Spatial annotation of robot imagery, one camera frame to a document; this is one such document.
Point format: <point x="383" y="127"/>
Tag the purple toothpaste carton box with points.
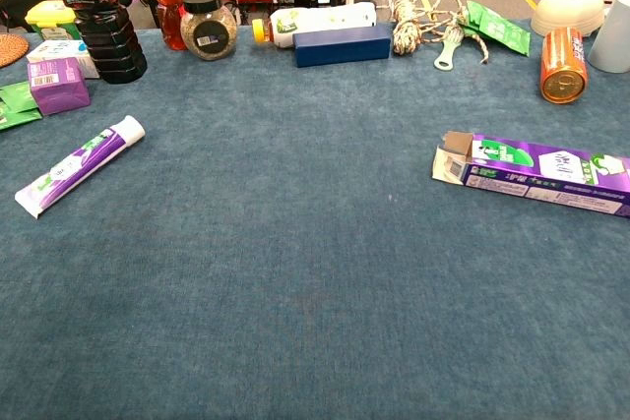
<point x="541" y="169"/>

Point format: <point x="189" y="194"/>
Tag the purple white toothpaste tube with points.
<point x="79" y="164"/>

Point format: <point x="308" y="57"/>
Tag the dark blue rectangular box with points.
<point x="339" y="46"/>

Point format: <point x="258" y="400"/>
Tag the white bottle yellow cap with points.
<point x="320" y="19"/>

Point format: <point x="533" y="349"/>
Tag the honey bottle yellow cap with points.
<point x="170" y="12"/>

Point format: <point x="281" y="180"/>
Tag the dark tea drink bottle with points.
<point x="110" y="46"/>

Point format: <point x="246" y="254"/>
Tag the small purple box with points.
<point x="59" y="90"/>

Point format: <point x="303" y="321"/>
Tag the orange drink can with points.
<point x="563" y="66"/>

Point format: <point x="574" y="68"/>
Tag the blue table mat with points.
<point x="315" y="267"/>

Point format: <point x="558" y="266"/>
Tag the glass jar black lid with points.
<point x="209" y="31"/>

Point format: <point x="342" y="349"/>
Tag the light green plastic brush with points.
<point x="449" y="48"/>

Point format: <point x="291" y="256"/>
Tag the green sachet packet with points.
<point x="15" y="95"/>
<point x="17" y="120"/>
<point x="502" y="31"/>

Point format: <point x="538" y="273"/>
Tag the white blue milk carton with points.
<point x="59" y="48"/>

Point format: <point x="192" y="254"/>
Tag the beige bowl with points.
<point x="566" y="7"/>

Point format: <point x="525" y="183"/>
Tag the container with yellow lid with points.
<point x="49" y="14"/>

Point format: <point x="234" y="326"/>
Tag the pale blue plastic cup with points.
<point x="612" y="36"/>

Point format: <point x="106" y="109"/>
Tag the round woven coaster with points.
<point x="10" y="48"/>

